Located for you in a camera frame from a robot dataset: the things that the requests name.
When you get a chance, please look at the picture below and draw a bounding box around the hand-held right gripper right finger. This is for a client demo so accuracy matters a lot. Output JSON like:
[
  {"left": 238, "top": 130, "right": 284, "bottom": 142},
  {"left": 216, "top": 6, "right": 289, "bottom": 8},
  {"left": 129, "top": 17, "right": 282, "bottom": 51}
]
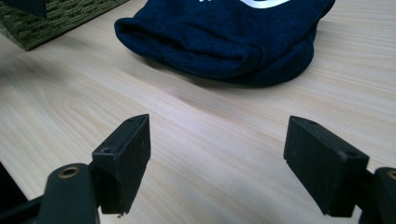
[{"left": 283, "top": 115, "right": 371, "bottom": 217}]

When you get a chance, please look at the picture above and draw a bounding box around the dark object on mat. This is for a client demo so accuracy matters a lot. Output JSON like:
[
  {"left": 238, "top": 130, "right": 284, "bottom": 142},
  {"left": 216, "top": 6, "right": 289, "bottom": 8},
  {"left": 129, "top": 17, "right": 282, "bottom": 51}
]
[{"left": 2, "top": 0, "right": 48, "bottom": 19}]

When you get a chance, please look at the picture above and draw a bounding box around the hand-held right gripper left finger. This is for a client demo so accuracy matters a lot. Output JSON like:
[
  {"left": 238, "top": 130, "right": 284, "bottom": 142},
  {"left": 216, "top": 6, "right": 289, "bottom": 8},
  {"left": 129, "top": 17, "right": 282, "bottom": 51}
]
[{"left": 92, "top": 113, "right": 152, "bottom": 216}]

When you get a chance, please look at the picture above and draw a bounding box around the green woven mat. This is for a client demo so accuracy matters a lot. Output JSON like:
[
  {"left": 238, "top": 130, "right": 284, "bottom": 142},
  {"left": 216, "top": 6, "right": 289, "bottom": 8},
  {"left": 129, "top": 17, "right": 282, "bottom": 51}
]
[{"left": 0, "top": 0, "right": 130, "bottom": 52}]

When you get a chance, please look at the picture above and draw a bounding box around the navy blue garment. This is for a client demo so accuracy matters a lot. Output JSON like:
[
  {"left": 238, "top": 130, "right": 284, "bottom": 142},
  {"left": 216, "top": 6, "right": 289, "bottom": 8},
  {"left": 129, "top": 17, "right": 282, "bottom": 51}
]
[{"left": 113, "top": 0, "right": 336, "bottom": 88}]

